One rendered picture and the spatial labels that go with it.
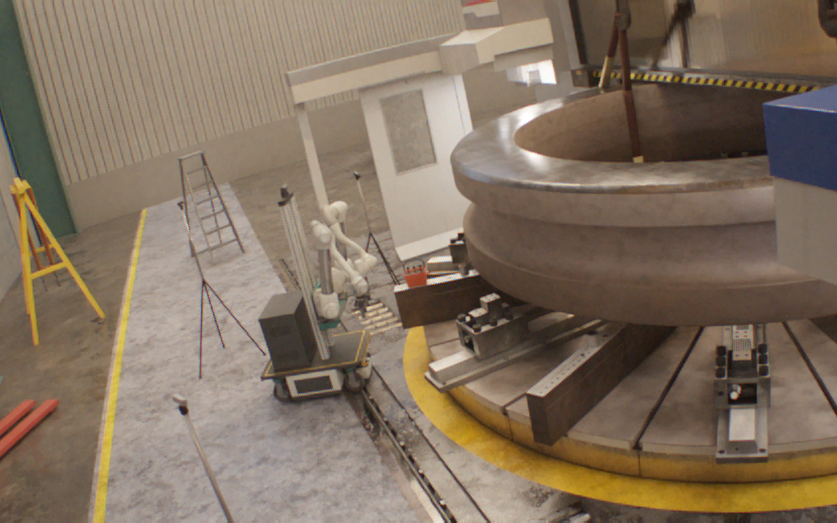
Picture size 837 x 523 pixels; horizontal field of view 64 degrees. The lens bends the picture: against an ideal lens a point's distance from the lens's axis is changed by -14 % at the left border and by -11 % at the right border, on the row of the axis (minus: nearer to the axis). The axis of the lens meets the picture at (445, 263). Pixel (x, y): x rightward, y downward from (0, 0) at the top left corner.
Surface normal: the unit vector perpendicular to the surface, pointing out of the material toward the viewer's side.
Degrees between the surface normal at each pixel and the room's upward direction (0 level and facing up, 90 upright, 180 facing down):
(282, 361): 90
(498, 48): 90
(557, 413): 90
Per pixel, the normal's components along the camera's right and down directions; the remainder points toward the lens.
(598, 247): -0.66, 0.37
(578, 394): 0.72, 0.09
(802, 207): -0.92, 0.29
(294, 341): -0.02, 0.33
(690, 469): -0.44, 0.38
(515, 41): 0.35, 0.24
